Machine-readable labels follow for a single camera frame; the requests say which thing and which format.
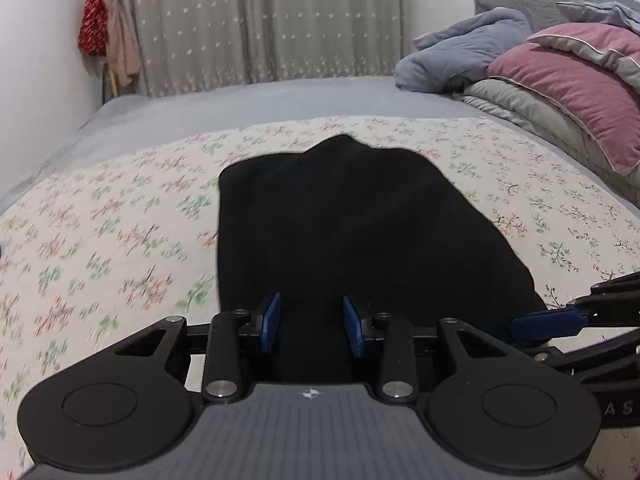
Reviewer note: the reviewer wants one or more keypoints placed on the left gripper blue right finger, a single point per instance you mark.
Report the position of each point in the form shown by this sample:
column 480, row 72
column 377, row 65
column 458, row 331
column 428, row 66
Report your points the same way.
column 383, row 343

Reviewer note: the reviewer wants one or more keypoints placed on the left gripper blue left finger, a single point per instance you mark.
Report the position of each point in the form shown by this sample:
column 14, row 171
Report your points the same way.
column 238, row 344

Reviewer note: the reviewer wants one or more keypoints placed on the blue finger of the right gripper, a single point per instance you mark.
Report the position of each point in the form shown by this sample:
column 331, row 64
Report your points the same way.
column 541, row 327
column 620, row 292

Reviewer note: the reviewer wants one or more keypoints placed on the black sweatpants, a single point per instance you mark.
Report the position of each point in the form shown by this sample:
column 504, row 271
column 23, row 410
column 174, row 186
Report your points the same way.
column 380, row 226

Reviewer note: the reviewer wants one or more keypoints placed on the floral bed sheet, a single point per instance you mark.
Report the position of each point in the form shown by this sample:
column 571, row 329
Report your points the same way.
column 90, row 257

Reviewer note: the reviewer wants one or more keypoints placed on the grey bed blanket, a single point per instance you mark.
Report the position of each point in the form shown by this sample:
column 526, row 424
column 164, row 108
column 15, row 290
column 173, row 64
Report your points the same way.
column 128, row 124

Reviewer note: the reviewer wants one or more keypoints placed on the light blue grey bedding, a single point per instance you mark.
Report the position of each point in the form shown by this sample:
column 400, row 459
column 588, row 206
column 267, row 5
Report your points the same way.
column 610, row 13

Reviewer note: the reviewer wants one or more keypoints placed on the blue crumpled quilt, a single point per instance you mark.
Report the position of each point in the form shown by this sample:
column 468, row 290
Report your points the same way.
column 451, row 59

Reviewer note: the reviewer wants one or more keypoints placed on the pink hanging garment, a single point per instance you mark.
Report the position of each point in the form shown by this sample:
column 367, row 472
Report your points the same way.
column 121, row 51

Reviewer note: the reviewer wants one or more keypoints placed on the grey pillow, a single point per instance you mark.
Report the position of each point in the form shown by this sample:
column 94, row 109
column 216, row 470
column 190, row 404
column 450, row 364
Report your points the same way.
column 541, row 14

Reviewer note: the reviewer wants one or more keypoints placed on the grey star curtain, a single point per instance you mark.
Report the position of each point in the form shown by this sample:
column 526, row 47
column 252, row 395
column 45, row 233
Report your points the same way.
column 196, row 45

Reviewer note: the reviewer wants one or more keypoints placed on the red floral hanging garment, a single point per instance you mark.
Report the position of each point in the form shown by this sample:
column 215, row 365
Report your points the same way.
column 92, row 35

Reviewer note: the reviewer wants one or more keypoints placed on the dark items by wall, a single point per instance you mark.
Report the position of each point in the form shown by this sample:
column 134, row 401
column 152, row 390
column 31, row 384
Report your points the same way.
column 110, row 88

